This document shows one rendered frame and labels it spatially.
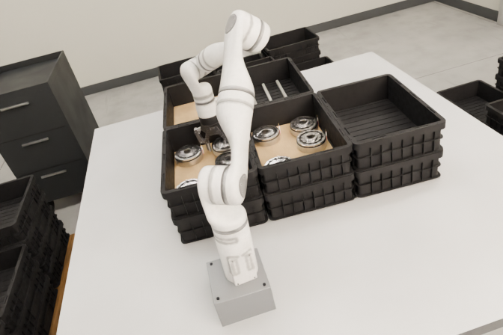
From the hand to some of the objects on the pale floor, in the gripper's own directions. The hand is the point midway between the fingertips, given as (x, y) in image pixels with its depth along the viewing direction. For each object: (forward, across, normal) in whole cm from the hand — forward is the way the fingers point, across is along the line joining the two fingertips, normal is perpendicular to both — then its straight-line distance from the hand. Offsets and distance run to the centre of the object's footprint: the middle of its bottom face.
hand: (217, 145), depth 151 cm
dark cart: (+85, -124, +123) cm, 194 cm away
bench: (+86, +21, -1) cm, 88 cm away
